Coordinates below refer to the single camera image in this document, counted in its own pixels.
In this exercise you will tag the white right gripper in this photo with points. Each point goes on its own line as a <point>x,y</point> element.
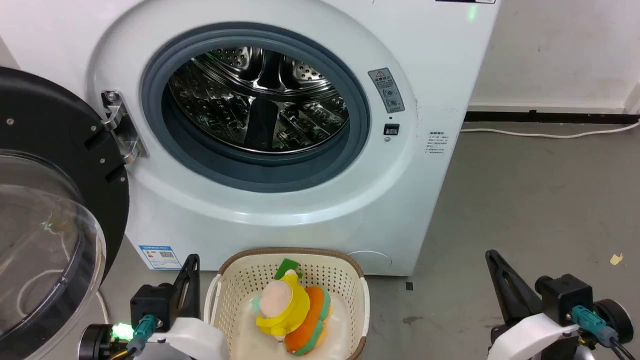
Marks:
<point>530,337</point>

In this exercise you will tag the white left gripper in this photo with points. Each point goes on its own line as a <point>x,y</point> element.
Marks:
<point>192,340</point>

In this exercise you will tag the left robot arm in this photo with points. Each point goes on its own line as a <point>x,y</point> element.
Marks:
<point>95,342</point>

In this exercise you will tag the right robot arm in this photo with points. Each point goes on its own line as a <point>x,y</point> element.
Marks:
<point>615,320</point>

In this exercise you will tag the black washing machine door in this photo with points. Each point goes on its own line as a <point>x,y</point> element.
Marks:
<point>45,150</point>

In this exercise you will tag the steel washing machine drum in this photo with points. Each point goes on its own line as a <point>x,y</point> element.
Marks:
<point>260,100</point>

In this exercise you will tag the white front-load washing machine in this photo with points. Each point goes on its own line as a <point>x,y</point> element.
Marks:
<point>425,60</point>

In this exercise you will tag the blue energy label sticker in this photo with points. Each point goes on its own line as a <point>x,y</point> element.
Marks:
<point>160,257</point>

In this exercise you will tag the cream plastic laundry basket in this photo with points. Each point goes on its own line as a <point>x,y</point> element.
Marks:
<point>240,285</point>

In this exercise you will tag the yellow plush doll toy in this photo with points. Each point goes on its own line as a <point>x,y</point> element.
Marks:
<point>287,307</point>

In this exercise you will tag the yellow paper scrap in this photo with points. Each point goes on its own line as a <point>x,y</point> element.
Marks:
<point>616,258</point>

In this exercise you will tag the grey rubber door gasket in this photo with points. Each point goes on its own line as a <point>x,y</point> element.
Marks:
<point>200,160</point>

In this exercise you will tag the orange green burger plush toy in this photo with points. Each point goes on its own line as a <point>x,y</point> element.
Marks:
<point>312,330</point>

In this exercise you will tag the round white filter cover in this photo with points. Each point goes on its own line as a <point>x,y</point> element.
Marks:
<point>372,261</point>

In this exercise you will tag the small printed text sticker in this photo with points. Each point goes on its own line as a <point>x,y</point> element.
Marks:
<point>438,143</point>

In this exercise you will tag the metal door hinge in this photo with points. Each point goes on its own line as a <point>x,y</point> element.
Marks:
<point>122,130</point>

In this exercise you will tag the black baseboard strip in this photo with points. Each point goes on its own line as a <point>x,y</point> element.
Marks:
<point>550,117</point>

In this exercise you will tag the black door latch slot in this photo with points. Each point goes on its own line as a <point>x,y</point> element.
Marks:
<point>391,129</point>

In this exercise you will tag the grey warning sticker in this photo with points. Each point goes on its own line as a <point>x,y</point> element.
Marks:
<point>386,90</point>

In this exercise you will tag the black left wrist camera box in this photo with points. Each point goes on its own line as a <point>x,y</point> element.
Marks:
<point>150,302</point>

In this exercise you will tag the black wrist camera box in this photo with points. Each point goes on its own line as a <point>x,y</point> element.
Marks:
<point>567,297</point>
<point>150,302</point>

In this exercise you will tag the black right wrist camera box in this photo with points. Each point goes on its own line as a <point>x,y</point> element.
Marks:
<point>567,297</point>

